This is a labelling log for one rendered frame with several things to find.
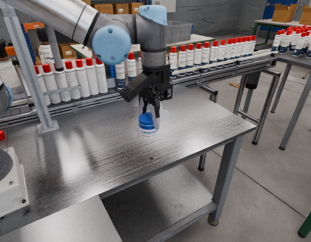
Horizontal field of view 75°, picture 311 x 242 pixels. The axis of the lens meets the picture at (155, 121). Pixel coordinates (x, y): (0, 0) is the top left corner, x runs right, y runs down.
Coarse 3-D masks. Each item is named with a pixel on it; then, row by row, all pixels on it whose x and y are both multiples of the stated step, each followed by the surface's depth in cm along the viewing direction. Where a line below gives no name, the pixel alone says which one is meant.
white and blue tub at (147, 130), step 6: (144, 114) 71; (150, 114) 71; (138, 120) 69; (144, 120) 68; (150, 120) 68; (144, 126) 68; (150, 126) 67; (144, 132) 69; (150, 132) 69; (156, 132) 70; (144, 138) 70; (150, 138) 70
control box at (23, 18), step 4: (16, 12) 72; (20, 12) 72; (20, 16) 73; (24, 16) 72; (28, 16) 72; (20, 20) 73; (24, 20) 73; (28, 20) 73; (32, 20) 74; (36, 20) 76
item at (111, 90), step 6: (108, 90) 122; (114, 90) 122; (90, 96) 116; (96, 96) 116; (66, 102) 109; (72, 102) 109; (18, 108) 104; (24, 108) 104; (6, 114) 98; (12, 114) 98; (18, 114) 99
